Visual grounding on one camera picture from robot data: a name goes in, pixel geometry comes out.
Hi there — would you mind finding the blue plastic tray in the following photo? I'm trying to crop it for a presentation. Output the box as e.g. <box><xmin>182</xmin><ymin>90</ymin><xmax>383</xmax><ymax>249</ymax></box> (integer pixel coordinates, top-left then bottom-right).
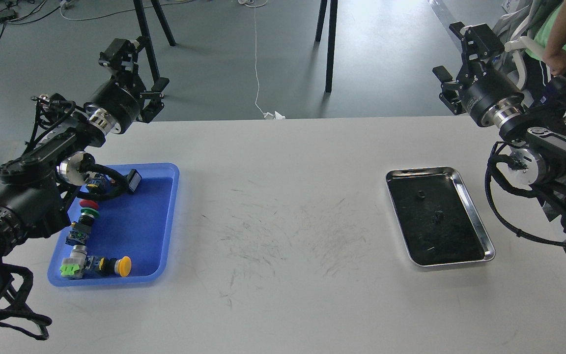
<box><xmin>47</xmin><ymin>163</ymin><xmax>179</xmax><ymax>287</ymax></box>

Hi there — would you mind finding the black table leg right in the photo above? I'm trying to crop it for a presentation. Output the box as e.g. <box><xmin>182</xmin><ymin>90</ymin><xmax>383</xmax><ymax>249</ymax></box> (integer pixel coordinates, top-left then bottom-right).
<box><xmin>314</xmin><ymin>0</ymin><xmax>339</xmax><ymax>93</ymax></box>

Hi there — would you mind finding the white cable on floor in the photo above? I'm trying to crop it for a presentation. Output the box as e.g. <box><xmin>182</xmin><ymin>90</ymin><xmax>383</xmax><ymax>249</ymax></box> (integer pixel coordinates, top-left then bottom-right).
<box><xmin>236</xmin><ymin>0</ymin><xmax>286</xmax><ymax>120</ymax></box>

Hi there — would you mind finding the blue grey switch block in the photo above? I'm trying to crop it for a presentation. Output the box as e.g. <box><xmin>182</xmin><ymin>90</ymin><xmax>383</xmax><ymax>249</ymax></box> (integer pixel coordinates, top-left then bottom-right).
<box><xmin>65</xmin><ymin>222</ymin><xmax>92</xmax><ymax>246</ymax></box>

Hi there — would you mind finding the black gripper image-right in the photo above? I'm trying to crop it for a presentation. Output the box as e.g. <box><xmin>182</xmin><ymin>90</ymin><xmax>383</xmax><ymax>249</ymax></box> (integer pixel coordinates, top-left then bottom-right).
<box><xmin>432</xmin><ymin>22</ymin><xmax>525</xmax><ymax>127</ymax></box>

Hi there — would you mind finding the silver metal tray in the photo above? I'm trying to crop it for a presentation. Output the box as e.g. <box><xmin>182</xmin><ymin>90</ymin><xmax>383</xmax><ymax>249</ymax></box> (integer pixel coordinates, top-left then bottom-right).
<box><xmin>385</xmin><ymin>166</ymin><xmax>496</xmax><ymax>267</ymax></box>

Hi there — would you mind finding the grey backpack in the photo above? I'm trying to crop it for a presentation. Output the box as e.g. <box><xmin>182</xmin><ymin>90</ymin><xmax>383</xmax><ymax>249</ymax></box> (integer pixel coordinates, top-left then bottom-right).
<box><xmin>489</xmin><ymin>0</ymin><xmax>554</xmax><ymax>74</ymax></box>

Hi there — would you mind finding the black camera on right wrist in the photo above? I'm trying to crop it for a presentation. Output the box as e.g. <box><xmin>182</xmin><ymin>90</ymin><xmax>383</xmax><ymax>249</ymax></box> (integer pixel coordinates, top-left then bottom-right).
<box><xmin>535</xmin><ymin>75</ymin><xmax>566</xmax><ymax>117</ymax></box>

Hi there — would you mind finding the green white push button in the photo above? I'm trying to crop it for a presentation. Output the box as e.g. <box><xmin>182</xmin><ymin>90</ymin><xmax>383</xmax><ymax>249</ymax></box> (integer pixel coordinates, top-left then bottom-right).
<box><xmin>60</xmin><ymin>245</ymin><xmax>88</xmax><ymax>279</ymax></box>

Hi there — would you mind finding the person's hand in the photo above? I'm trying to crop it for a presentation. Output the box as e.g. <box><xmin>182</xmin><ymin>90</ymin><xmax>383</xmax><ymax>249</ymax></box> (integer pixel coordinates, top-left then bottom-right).
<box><xmin>542</xmin><ymin>49</ymin><xmax>566</xmax><ymax>76</ymax></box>

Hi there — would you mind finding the black table leg left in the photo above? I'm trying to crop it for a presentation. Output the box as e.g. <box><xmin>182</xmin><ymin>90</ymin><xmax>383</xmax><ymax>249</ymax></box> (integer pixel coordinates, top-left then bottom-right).
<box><xmin>133</xmin><ymin>0</ymin><xmax>176</xmax><ymax>89</ymax></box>

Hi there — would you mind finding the yellow mushroom push button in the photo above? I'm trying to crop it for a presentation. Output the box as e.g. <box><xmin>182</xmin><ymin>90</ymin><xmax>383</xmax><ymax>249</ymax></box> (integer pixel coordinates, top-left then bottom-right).
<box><xmin>113</xmin><ymin>256</ymin><xmax>132</xmax><ymax>277</ymax></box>

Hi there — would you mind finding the white chair frame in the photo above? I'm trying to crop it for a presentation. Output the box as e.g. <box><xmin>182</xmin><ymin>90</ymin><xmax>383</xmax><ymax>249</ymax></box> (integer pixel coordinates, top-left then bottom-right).
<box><xmin>505</xmin><ymin>17</ymin><xmax>544</xmax><ymax>90</ymax></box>

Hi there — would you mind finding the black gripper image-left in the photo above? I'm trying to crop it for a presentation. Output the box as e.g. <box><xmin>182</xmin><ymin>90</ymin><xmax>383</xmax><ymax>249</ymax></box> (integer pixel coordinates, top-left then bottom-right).
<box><xmin>85</xmin><ymin>38</ymin><xmax>170</xmax><ymax>135</ymax></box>

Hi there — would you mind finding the black table leg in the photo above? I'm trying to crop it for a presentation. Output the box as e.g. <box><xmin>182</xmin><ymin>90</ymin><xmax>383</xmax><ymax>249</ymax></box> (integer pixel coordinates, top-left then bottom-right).
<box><xmin>133</xmin><ymin>0</ymin><xmax>176</xmax><ymax>89</ymax></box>
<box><xmin>314</xmin><ymin>0</ymin><xmax>339</xmax><ymax>93</ymax></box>

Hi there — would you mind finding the black square push button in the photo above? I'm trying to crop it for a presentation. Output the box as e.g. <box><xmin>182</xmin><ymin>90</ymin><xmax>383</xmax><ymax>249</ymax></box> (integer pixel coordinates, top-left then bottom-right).
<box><xmin>126</xmin><ymin>169</ymin><xmax>142</xmax><ymax>194</ymax></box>

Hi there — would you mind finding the green ring push button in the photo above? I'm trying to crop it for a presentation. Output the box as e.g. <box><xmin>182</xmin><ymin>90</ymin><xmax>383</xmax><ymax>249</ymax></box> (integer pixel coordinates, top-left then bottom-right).
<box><xmin>81</xmin><ymin>207</ymin><xmax>100</xmax><ymax>219</ymax></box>

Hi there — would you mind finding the red mushroom push button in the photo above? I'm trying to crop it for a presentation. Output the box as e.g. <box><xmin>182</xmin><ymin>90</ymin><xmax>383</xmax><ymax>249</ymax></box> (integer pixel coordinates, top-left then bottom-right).
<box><xmin>79</xmin><ymin>200</ymin><xmax>99</xmax><ymax>210</ymax></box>

